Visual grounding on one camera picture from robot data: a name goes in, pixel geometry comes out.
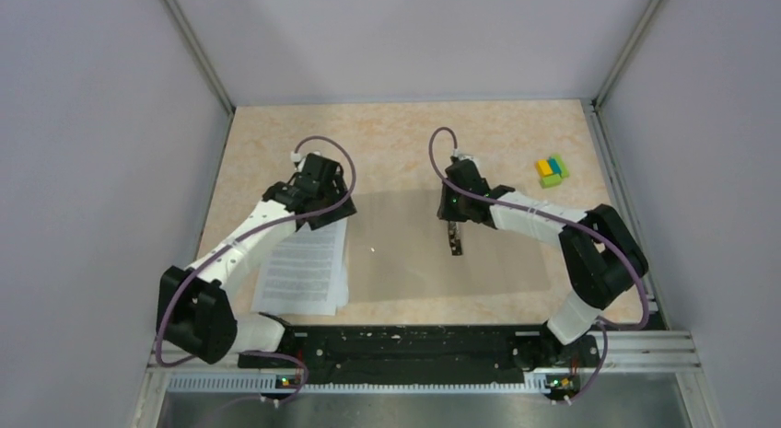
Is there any brown paper folder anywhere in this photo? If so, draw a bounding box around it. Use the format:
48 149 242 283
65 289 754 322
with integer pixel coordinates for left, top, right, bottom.
346 190 551 303

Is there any white printed paper stack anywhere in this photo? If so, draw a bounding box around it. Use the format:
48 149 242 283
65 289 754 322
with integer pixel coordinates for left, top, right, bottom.
251 220 349 317

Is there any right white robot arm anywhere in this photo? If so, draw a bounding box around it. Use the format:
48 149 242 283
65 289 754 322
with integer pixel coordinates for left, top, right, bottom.
437 156 648 365

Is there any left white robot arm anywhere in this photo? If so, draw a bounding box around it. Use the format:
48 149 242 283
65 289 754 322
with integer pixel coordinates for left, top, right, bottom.
155 153 356 367

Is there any green block short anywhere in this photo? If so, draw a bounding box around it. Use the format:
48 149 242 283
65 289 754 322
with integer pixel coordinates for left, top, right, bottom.
540 174 564 189

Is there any yellow block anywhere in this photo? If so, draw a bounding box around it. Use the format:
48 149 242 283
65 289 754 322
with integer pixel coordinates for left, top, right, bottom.
535 159 555 179

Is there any teal block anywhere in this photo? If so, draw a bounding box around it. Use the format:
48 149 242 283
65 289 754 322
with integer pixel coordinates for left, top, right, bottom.
547 156 565 176

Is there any green block long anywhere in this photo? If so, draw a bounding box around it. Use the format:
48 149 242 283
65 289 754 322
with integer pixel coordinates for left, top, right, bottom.
549 154 570 179

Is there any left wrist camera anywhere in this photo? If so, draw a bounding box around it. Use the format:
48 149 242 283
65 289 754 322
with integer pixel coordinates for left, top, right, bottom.
290 151 307 172

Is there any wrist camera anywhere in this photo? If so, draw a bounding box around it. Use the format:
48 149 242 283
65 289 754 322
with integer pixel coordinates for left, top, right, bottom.
450 149 480 168
290 151 307 172

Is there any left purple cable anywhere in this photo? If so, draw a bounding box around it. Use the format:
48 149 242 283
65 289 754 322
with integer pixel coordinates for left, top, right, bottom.
153 135 358 408

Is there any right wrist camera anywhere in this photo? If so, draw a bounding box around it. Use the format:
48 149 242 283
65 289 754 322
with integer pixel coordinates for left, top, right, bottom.
450 149 480 168

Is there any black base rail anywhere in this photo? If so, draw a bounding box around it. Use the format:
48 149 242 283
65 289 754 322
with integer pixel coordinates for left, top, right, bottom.
277 325 599 385

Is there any white slotted cable duct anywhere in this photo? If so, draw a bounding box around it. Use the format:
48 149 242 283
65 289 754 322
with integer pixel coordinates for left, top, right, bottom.
167 373 550 395

